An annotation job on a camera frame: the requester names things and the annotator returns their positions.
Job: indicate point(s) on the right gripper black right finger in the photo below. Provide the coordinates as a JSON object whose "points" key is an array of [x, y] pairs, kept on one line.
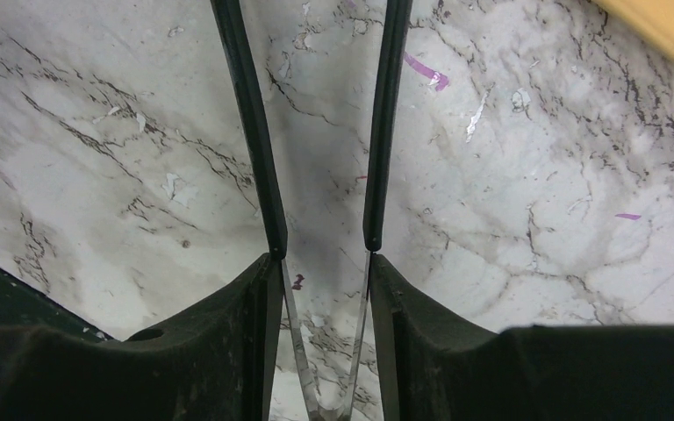
{"points": [[435, 365]]}

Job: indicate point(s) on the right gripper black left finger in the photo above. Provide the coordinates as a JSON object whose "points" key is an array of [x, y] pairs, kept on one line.
{"points": [[212, 361]]}

